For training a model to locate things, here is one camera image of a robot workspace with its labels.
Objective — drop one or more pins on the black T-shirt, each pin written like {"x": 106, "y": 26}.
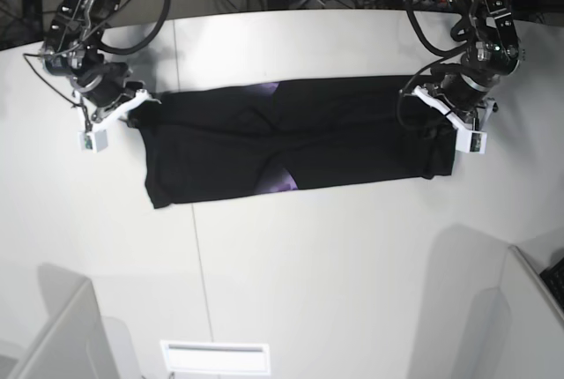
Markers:
{"x": 309, "y": 134}

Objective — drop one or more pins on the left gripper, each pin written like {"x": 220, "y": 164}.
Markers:
{"x": 463, "y": 95}

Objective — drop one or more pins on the white partition panel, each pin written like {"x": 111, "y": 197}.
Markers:
{"x": 514, "y": 330}
{"x": 72, "y": 344}

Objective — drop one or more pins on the white partition panel right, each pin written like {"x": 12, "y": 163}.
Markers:
{"x": 514, "y": 330}

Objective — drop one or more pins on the white table cable slot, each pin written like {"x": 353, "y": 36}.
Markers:
{"x": 216, "y": 358}

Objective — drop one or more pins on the white partition panel left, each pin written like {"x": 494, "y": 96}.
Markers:
{"x": 72, "y": 344}

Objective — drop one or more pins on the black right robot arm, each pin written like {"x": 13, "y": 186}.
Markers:
{"x": 73, "y": 48}

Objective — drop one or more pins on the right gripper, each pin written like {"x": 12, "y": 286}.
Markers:
{"x": 105, "y": 93}

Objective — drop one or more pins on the black keyboard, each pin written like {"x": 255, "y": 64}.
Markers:
{"x": 554, "y": 280}

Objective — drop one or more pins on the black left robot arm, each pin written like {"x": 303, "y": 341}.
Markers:
{"x": 487, "y": 43}

